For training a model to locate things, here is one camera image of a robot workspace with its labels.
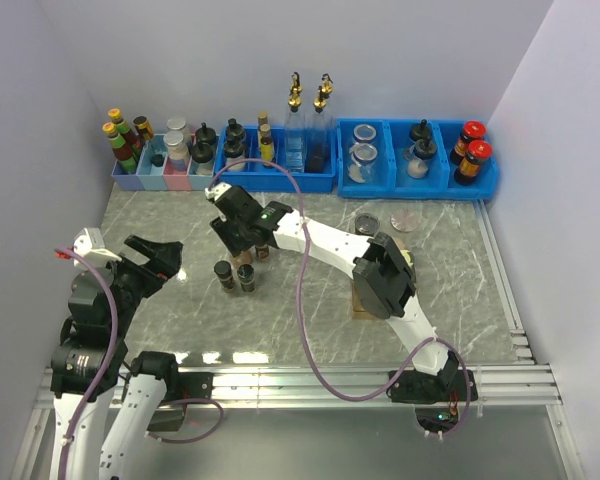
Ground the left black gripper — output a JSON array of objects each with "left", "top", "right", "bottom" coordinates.
[{"left": 102, "top": 233, "right": 182, "bottom": 335}]

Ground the pink lid spice jar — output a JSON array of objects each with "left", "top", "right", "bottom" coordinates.
[{"left": 232, "top": 250, "right": 253, "bottom": 267}]

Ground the black cap spice bottle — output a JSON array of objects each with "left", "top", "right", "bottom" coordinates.
[{"left": 255, "top": 244, "right": 270, "bottom": 261}]

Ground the silver lid spice jar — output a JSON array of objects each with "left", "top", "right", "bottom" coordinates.
[{"left": 390, "top": 210, "right": 419, "bottom": 233}]

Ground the yellow lid spice jar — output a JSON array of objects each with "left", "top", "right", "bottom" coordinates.
[{"left": 400, "top": 249, "right": 416, "bottom": 282}]

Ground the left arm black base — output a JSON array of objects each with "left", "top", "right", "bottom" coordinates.
[{"left": 147, "top": 371, "right": 214, "bottom": 433}]

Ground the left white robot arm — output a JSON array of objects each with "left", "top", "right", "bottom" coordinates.
[{"left": 50, "top": 228, "right": 183, "bottom": 479}]

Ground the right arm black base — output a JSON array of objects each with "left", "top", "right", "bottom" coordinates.
[{"left": 386, "top": 369, "right": 479, "bottom": 437}]

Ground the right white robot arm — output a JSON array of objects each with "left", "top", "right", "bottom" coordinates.
[{"left": 205, "top": 182, "right": 459, "bottom": 400}]

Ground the small black cap bottle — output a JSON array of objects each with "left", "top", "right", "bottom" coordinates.
[{"left": 213, "top": 260, "right": 236, "bottom": 292}]

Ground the dark shaker spice bottle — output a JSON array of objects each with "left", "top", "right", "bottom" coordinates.
[{"left": 237, "top": 264, "right": 256, "bottom": 293}]

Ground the pale blue storage bin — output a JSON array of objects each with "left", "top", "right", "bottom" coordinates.
[{"left": 188, "top": 159, "right": 214, "bottom": 191}]

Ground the pink storage bin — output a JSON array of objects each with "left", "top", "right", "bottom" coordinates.
[{"left": 163, "top": 156, "right": 191, "bottom": 191}]

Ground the light blue storage bin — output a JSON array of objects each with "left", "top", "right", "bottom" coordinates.
[{"left": 136, "top": 134, "right": 167, "bottom": 191}]

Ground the purple storage bin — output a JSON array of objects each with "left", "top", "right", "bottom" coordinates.
[{"left": 111, "top": 161, "right": 144, "bottom": 191}]

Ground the blue divided crate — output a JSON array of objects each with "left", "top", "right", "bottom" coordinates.
[{"left": 220, "top": 126, "right": 338, "bottom": 194}]

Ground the front black top shaker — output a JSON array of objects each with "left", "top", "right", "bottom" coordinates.
[{"left": 223, "top": 136, "right": 246, "bottom": 172}]

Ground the black shaker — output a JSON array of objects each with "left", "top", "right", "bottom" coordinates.
[
  {"left": 223, "top": 136, "right": 246, "bottom": 172},
  {"left": 225, "top": 118, "right": 246, "bottom": 143}
]

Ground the front black pourer jar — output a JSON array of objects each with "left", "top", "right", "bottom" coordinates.
[{"left": 191, "top": 141, "right": 215, "bottom": 176}]

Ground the black pourer jar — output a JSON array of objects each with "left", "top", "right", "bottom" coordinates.
[
  {"left": 191, "top": 141, "right": 215, "bottom": 176},
  {"left": 195, "top": 122, "right": 218, "bottom": 147}
]

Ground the small black cap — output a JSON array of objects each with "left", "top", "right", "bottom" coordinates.
[{"left": 151, "top": 154, "right": 164, "bottom": 167}]

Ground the front cork yellow bottle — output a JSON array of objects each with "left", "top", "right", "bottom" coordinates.
[{"left": 259, "top": 124, "right": 275, "bottom": 168}]

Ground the left glass oil bottle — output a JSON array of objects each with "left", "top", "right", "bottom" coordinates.
[{"left": 284, "top": 72, "right": 306, "bottom": 172}]

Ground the rear black top shaker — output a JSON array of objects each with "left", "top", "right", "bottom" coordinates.
[{"left": 225, "top": 118, "right": 246, "bottom": 143}]

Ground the front silver lid jar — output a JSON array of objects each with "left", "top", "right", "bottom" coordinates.
[{"left": 163, "top": 131, "right": 191, "bottom": 172}]

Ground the rear black pourer jar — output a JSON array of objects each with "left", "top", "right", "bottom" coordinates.
[{"left": 195, "top": 122, "right": 218, "bottom": 147}]

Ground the front red sauce bottle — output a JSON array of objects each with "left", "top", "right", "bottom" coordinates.
[{"left": 102, "top": 122, "right": 137, "bottom": 174}]

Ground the red sauce bottle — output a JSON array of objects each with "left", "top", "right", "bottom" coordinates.
[
  {"left": 102, "top": 122, "right": 137, "bottom": 174},
  {"left": 108, "top": 108, "right": 142, "bottom": 157}
]

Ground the right dark oil bottle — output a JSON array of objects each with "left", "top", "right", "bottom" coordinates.
[{"left": 305, "top": 73, "right": 333, "bottom": 173}]

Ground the rear cork bottle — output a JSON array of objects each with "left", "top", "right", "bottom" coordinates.
[{"left": 257, "top": 111, "right": 270, "bottom": 132}]

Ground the rear silver lid jar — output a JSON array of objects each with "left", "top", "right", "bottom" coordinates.
[{"left": 167, "top": 116, "right": 191, "bottom": 141}]

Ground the dark yellow label bottle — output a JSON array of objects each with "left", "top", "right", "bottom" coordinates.
[{"left": 133, "top": 115, "right": 154, "bottom": 144}]

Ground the rear red sauce bottle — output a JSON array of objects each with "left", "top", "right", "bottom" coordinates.
[{"left": 108, "top": 108, "right": 142, "bottom": 157}]

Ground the front clear glass jar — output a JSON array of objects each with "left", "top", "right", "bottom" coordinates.
[{"left": 348, "top": 143, "right": 378, "bottom": 184}]

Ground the clear glass jar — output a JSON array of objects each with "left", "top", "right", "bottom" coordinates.
[
  {"left": 348, "top": 143, "right": 378, "bottom": 184},
  {"left": 353, "top": 123, "right": 377, "bottom": 145}
]

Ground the large blue triple bin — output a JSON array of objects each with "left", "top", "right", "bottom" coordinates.
[{"left": 336, "top": 118, "right": 499, "bottom": 201}]

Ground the rear clear glass jar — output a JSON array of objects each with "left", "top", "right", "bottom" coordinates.
[{"left": 353, "top": 123, "right": 377, "bottom": 145}]

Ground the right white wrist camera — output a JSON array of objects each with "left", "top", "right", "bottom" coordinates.
[{"left": 205, "top": 182, "right": 232, "bottom": 203}]

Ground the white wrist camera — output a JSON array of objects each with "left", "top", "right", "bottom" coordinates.
[
  {"left": 205, "top": 182, "right": 232, "bottom": 203},
  {"left": 70, "top": 227, "right": 122, "bottom": 268}
]

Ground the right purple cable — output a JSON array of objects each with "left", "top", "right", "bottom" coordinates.
[{"left": 207, "top": 158, "right": 474, "bottom": 403}]

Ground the purple cable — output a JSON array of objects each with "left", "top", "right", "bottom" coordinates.
[
  {"left": 207, "top": 158, "right": 474, "bottom": 403},
  {"left": 54, "top": 245, "right": 225, "bottom": 480}
]

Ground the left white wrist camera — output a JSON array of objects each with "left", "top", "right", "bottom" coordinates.
[{"left": 70, "top": 227, "right": 122, "bottom": 268}]

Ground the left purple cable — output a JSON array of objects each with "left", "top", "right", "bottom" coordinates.
[{"left": 54, "top": 245, "right": 225, "bottom": 480}]

